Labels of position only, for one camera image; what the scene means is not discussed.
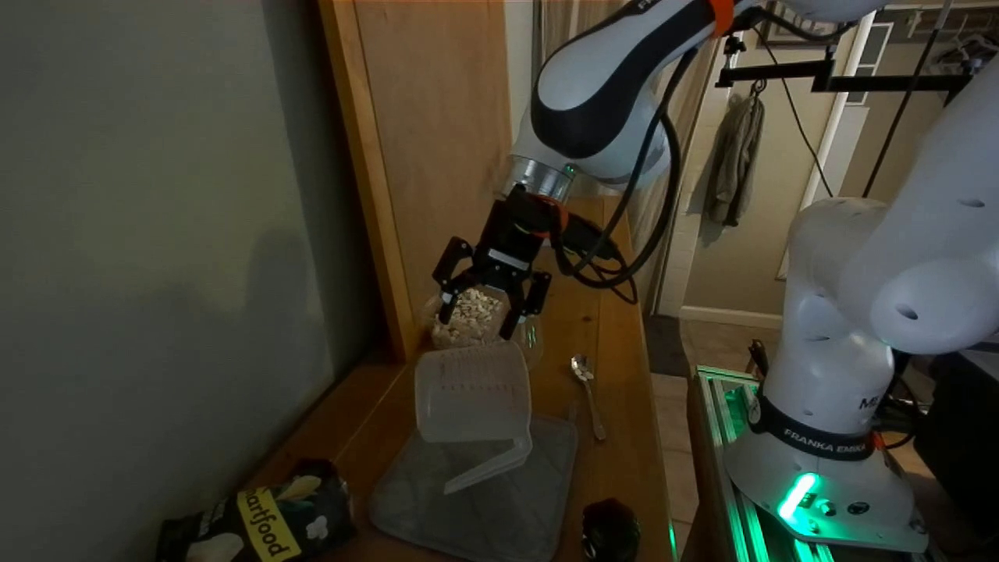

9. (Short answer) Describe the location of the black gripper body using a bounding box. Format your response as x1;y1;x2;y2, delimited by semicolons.
476;196;556;279

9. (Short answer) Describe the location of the translucent plastic measuring jug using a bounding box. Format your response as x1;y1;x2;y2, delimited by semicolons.
413;339;540;497

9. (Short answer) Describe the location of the wooden upright board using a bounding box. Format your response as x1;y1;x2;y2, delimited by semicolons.
314;0;515;361

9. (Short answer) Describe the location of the clear drinking glass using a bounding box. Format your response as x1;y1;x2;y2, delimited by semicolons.
508;308;548;361

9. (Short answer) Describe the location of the clear tub of white beans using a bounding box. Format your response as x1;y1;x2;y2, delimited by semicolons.
427;284;519;353

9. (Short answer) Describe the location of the metal spoon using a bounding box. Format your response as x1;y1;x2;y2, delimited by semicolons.
564;353;610;445

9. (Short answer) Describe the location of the grey silicone mat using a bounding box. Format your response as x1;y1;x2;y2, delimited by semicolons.
367;417;581;562

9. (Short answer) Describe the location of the hanging grey cloth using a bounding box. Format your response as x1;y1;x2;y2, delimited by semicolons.
700;90;766;230

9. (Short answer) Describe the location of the black round object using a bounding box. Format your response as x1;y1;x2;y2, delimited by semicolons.
577;497;644;562

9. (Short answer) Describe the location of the black and yellow snack bag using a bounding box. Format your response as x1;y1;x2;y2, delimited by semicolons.
154;460;359;562

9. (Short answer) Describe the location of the black equipment box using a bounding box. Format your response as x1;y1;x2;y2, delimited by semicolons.
913;353;999;523

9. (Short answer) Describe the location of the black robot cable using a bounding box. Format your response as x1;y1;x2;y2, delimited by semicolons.
557;45;700;307

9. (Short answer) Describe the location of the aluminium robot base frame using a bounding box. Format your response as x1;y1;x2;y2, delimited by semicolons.
682;361;837;562

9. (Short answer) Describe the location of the black overhead mount bar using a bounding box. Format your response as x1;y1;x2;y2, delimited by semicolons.
715;28;999;101

